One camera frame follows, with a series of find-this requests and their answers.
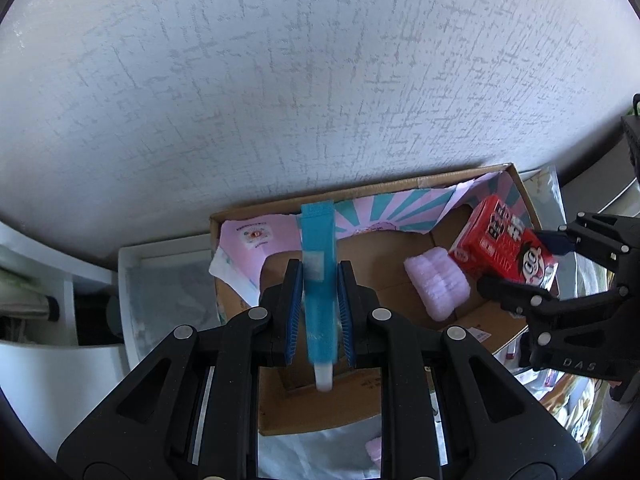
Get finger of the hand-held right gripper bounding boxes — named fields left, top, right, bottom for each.
left=477, top=265, right=640, bottom=333
left=537, top=212, right=640, bottom=273

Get pile of colourful packets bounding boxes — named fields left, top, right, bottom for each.
left=500, top=330, right=623, bottom=443

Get blue squeeze tube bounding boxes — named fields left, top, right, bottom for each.
left=299, top=201, right=341, bottom=393

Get small pink packet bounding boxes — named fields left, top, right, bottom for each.
left=365, top=436, right=384, bottom=478

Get white shelf unit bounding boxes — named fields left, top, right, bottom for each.
left=0, top=220, right=132, bottom=401

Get dark device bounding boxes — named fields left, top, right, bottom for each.
left=620, top=92, right=640, bottom=183

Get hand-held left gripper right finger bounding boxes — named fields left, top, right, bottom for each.
left=338, top=261, right=585, bottom=480

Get silver plastic bag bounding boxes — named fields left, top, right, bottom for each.
left=257, top=417, right=384, bottom=480

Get pink and teal cardboard box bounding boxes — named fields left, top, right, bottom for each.
left=209, top=162, right=543, bottom=436

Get pink foam pack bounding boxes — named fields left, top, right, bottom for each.
left=404, top=247, right=471, bottom=321

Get red printed carton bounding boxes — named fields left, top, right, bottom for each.
left=448, top=195, right=559, bottom=292

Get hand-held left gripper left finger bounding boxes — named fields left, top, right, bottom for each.
left=56, top=259, right=305, bottom=480

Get white plastic tray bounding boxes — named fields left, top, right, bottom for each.
left=118, top=234, right=223, bottom=376

